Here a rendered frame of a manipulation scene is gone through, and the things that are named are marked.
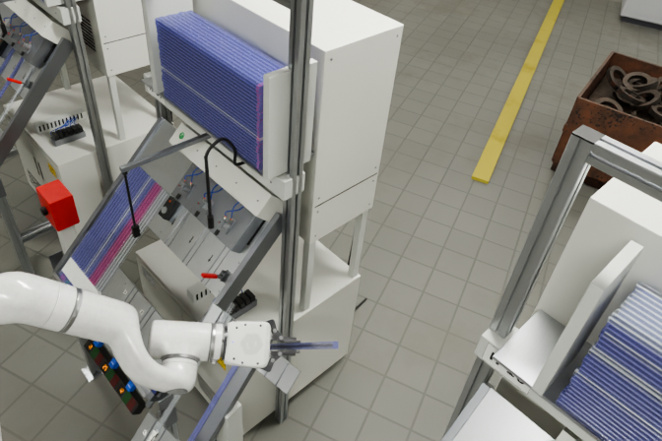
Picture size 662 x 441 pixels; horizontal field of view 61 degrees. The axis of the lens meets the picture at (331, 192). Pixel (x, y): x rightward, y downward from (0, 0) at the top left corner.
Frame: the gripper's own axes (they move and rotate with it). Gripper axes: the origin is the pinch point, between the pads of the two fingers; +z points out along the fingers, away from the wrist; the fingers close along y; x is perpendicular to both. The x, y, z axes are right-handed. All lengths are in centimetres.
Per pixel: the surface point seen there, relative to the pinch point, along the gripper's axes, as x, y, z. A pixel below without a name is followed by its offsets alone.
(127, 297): 71, 15, -45
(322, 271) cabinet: 96, 34, 28
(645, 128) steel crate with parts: 137, 147, 241
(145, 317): 66, 9, -38
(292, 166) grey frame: 14, 49, 0
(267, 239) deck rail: 36.8, 32.5, -3.0
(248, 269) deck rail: 41.9, 23.6, -7.5
